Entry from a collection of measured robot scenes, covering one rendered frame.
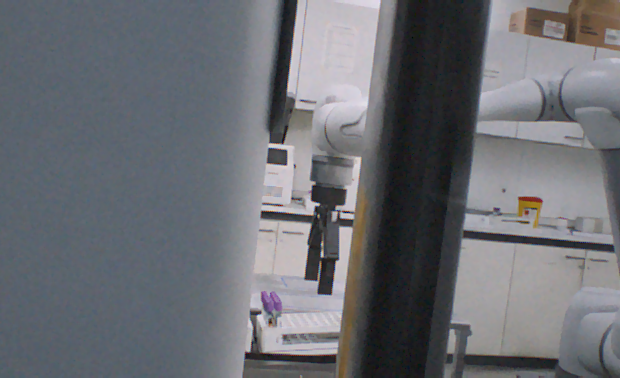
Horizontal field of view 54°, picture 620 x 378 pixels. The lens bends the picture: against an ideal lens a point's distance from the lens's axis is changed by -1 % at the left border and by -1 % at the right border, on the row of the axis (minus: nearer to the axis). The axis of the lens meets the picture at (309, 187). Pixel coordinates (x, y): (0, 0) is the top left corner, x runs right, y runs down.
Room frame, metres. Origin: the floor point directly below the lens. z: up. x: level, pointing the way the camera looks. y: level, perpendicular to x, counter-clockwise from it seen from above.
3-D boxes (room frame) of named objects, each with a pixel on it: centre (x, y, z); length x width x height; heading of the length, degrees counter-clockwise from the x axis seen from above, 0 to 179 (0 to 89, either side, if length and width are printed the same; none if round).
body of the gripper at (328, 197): (1.29, -0.04, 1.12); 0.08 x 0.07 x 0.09; 12
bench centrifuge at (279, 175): (3.86, 0.43, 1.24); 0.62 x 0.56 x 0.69; 12
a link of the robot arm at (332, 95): (1.28, -0.05, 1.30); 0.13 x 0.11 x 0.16; 17
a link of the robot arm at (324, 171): (1.29, -0.04, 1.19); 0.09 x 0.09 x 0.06
